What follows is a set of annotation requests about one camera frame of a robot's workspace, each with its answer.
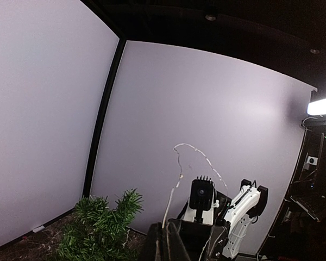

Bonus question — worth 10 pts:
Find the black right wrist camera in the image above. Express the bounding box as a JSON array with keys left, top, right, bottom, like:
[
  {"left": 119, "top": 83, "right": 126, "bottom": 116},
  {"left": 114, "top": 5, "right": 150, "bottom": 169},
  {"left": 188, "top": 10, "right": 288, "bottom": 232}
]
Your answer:
[{"left": 189, "top": 176, "right": 215, "bottom": 211}]

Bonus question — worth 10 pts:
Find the bright ceiling light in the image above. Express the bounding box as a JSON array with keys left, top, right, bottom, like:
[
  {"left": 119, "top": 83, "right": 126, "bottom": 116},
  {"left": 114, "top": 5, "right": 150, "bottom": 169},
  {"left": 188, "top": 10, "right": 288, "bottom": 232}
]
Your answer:
[{"left": 307, "top": 98, "right": 326, "bottom": 116}]

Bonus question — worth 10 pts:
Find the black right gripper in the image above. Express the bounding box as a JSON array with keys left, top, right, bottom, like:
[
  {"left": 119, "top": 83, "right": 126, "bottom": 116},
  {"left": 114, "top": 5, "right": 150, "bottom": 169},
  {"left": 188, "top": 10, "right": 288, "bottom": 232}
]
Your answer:
[{"left": 146, "top": 190, "right": 230, "bottom": 261}]

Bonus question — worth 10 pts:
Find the small green christmas tree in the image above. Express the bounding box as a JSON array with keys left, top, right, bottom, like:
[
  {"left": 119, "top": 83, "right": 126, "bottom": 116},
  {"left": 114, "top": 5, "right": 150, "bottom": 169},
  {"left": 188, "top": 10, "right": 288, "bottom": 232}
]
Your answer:
[{"left": 46, "top": 189, "right": 143, "bottom": 260}]

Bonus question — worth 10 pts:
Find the white tape piece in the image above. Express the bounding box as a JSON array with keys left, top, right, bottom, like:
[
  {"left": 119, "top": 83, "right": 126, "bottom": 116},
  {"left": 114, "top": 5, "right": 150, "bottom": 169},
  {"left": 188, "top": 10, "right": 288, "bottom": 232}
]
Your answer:
[{"left": 32, "top": 225, "right": 45, "bottom": 233}]

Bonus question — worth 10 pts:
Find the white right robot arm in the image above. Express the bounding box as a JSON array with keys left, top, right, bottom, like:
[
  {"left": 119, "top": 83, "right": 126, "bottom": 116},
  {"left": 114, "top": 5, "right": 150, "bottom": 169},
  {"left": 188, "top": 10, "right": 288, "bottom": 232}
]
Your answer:
[{"left": 162, "top": 177, "right": 268, "bottom": 260}]

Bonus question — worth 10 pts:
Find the black frame post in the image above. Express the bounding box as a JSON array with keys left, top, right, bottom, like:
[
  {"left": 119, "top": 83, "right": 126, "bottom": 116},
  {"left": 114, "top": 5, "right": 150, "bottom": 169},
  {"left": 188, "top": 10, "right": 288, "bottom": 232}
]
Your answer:
[{"left": 82, "top": 1, "right": 127, "bottom": 197}]

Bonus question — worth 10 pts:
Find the thin wire light string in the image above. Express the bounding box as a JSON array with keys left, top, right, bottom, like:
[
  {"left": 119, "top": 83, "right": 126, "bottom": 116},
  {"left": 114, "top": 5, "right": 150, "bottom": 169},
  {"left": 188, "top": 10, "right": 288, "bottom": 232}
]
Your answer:
[{"left": 162, "top": 142, "right": 230, "bottom": 261}]

